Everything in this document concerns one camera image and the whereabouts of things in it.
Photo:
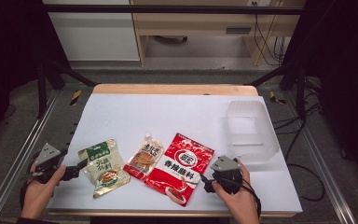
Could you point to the yellow and black tape strip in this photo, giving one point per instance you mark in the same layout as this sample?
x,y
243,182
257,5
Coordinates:
x,y
275,98
76,97

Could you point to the black metal stand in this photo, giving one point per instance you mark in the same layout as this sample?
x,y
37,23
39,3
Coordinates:
x,y
42,90
300,93

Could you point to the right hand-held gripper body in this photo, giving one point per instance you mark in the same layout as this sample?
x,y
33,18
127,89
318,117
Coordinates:
x,y
227,174

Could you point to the clear plastic container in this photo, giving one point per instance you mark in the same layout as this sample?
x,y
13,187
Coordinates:
x,y
250,133

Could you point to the white power outlet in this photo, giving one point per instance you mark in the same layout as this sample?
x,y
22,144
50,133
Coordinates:
x,y
258,2

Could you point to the green and gold snack packet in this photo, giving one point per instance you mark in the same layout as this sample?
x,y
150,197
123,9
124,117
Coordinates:
x,y
104,168

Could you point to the person's left hand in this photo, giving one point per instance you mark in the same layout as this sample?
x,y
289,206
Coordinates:
x,y
38,196

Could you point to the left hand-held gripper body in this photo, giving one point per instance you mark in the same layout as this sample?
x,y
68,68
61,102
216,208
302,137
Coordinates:
x,y
46,154

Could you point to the person's right hand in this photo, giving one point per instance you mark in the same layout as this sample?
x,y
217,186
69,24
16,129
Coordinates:
x,y
240,203

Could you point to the black horizontal frame bar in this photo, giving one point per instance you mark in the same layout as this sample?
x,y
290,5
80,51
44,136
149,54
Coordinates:
x,y
167,9

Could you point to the white cabinet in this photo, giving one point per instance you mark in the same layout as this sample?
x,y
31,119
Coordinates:
x,y
93,34

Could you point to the black curtain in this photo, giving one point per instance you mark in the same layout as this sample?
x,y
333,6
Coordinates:
x,y
9,62
345,77

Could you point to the white table cover sheet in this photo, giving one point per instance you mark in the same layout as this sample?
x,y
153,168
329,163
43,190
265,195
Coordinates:
x,y
143,118

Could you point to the small spout sauce pouch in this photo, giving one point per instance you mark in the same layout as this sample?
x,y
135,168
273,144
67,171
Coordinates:
x,y
144,158

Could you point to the large red seasoning packet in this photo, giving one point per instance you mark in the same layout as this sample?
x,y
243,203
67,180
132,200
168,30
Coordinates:
x,y
180,168

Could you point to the light wooden desk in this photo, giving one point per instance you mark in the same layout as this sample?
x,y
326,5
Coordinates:
x,y
199,23

